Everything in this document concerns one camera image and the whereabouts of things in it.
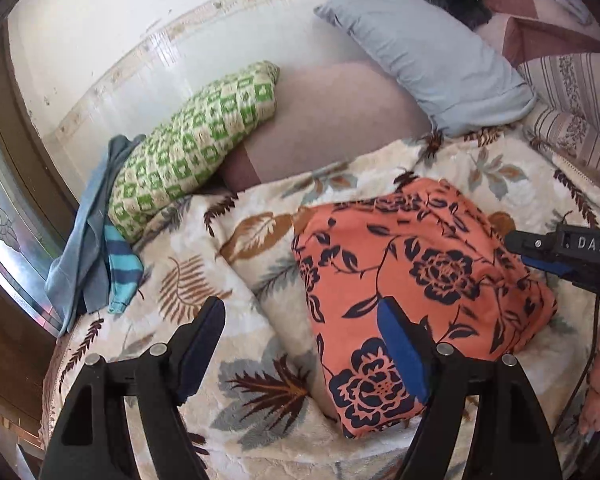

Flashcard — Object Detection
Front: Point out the orange floral garment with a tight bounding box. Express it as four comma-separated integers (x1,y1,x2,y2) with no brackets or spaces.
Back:
291,178,557,439

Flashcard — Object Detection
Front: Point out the striped beige pillow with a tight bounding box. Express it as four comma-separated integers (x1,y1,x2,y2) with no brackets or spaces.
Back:
518,53,600,172

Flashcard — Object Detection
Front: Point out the blue-grey cloth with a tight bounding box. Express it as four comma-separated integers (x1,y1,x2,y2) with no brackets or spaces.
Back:
45,134,145,336

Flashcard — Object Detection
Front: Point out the floral leaf-print blanket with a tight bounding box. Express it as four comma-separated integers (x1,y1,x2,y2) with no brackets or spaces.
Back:
41,128,600,479

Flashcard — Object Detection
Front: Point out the teal striped garment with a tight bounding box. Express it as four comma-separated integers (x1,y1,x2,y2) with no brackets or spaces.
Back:
104,220,144,314

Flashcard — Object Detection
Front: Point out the grey-blue pillow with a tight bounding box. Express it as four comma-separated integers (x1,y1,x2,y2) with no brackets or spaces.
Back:
314,0,536,136

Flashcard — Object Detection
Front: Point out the maroon pink quilt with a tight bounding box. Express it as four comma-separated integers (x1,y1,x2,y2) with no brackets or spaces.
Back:
476,0,600,66

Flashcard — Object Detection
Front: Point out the wooden stained-glass door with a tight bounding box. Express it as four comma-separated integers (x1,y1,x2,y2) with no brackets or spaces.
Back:
0,23,74,460

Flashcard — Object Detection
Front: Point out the pink bolster cushion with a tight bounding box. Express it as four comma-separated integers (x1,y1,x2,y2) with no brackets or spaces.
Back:
218,61,431,192

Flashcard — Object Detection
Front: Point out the green checkered pillow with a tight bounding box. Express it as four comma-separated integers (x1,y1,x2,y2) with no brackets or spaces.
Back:
108,61,279,243

